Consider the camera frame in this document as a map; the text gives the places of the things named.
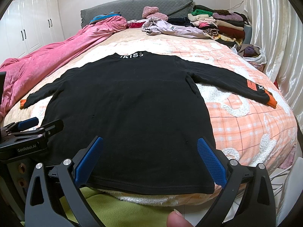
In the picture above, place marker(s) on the white satin curtain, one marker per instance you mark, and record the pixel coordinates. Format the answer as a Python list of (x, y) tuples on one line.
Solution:
[(277, 29)]

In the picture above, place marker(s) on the grey quilted headboard cover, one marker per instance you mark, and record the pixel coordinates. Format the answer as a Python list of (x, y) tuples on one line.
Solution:
[(133, 9)]

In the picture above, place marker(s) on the peach checked fleece blanket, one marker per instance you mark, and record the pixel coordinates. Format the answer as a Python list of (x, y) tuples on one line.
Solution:
[(244, 129)]

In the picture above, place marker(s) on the black long sleeve sweater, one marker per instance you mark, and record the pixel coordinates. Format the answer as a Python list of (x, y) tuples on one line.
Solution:
[(149, 112)]

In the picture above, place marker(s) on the blue garment by headboard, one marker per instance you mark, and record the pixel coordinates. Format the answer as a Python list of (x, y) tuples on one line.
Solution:
[(102, 17)]

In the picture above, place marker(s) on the pink velvet quilt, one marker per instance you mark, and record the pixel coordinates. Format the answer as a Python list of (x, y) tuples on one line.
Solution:
[(23, 74)]

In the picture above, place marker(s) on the beige bed sheet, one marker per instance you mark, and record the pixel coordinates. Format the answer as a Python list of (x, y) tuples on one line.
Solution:
[(130, 41)]

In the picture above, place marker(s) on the lime green clothing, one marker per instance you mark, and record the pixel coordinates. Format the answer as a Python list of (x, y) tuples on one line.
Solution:
[(114, 212)]

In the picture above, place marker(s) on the pink fluffy garment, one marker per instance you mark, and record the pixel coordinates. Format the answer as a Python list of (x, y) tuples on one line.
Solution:
[(149, 11)]

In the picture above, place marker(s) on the white wardrobe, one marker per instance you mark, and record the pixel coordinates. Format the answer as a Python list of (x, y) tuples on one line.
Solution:
[(28, 25)]

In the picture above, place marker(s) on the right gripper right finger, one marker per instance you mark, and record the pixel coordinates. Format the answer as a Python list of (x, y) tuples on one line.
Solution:
[(257, 206)]

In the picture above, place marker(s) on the lilac crumpled garment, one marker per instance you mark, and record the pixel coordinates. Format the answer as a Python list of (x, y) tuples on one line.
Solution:
[(156, 26)]

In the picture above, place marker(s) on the stack of folded clothes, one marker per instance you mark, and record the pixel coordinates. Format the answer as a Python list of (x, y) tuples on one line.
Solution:
[(224, 26)]

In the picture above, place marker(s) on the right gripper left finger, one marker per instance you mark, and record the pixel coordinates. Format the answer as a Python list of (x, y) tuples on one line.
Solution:
[(54, 197)]

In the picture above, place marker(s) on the white bag of clothes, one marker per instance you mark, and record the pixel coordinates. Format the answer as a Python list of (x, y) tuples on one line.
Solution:
[(254, 55)]

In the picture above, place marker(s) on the right hand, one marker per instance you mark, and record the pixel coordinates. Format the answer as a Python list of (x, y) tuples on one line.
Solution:
[(176, 219)]

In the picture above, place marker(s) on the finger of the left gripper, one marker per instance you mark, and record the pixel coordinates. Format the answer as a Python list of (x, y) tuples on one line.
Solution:
[(21, 125), (49, 126)]

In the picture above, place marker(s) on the red garment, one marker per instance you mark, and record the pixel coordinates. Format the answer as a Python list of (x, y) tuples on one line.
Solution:
[(135, 24)]

